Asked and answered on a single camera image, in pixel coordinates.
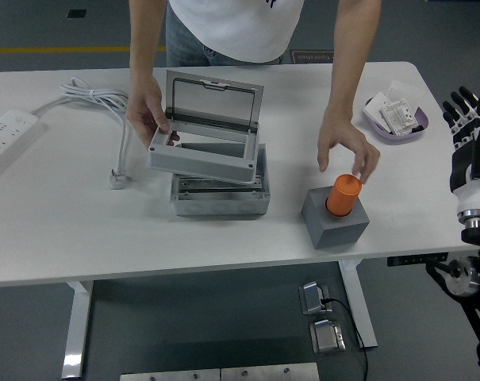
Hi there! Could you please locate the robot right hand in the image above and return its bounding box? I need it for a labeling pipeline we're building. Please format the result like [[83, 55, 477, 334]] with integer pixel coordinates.
[[441, 86, 480, 217]]

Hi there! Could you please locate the person's left hand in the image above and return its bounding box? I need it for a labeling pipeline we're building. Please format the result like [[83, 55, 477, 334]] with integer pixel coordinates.
[[317, 106, 382, 186]]

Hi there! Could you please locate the person's right hand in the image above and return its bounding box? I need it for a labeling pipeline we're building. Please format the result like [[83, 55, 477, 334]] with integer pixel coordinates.
[[124, 77, 181, 152]]

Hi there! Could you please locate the orange cylindrical battery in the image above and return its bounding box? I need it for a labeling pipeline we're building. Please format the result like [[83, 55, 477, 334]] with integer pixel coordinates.
[[324, 173, 363, 217]]

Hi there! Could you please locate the transparent hinged box lid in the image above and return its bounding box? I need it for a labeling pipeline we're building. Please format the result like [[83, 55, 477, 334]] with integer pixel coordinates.
[[166, 70, 264, 134]]

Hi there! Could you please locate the grey box cover frame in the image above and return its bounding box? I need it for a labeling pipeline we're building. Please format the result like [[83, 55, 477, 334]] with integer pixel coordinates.
[[145, 118, 261, 186]]

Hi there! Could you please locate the grey cube holder block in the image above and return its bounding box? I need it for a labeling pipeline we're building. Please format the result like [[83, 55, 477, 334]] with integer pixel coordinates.
[[301, 186, 371, 250]]

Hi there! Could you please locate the grey plastic box base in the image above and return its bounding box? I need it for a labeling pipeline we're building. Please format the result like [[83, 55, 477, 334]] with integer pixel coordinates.
[[170, 142, 271, 217]]

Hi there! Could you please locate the metal floor socket box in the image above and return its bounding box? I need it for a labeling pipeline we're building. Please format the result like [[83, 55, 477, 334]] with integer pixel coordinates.
[[298, 281, 332, 317], [309, 319, 347, 355]]

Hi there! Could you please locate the printed socket package card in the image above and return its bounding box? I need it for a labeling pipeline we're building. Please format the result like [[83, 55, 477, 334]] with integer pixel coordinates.
[[379, 98, 420, 137]]

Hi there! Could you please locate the clear plastic bag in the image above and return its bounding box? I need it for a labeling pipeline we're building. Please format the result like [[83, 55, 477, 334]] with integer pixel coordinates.
[[385, 80, 426, 108]]

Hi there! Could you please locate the purple plastic tray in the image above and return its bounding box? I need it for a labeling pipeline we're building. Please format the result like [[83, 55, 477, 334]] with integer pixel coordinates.
[[361, 98, 431, 144]]

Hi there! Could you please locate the white power plug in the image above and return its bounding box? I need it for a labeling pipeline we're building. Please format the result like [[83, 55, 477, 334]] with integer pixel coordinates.
[[108, 168, 130, 191]]

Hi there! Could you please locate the dark floor sign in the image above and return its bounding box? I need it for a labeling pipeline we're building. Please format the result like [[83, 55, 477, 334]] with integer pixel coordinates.
[[289, 49, 335, 64]]

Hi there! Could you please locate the black table control panel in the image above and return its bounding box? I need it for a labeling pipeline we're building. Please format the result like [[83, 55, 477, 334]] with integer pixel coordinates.
[[386, 252, 449, 267]]

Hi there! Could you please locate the person's torso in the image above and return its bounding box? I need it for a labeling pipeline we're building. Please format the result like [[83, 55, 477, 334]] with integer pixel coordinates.
[[166, 0, 306, 67]]

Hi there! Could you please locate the white power strip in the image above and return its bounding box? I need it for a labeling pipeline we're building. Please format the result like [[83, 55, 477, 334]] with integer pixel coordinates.
[[0, 110, 46, 186]]

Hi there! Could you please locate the white table leg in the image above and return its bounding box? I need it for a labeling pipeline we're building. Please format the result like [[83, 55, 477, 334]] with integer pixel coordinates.
[[340, 260, 378, 350], [60, 279, 94, 379]]

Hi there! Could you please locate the grey metal plate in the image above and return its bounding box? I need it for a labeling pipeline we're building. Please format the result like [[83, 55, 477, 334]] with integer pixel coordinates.
[[119, 368, 221, 381], [220, 362, 320, 381]]

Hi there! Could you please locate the white square switch plate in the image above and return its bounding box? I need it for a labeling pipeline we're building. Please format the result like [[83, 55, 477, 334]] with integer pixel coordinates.
[[362, 92, 390, 130]]

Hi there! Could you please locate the white power cord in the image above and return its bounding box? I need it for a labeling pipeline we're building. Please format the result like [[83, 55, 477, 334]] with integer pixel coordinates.
[[33, 77, 132, 175]]

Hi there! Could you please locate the black floor cable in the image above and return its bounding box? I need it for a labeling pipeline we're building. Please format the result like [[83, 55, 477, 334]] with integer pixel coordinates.
[[320, 297, 368, 381]]

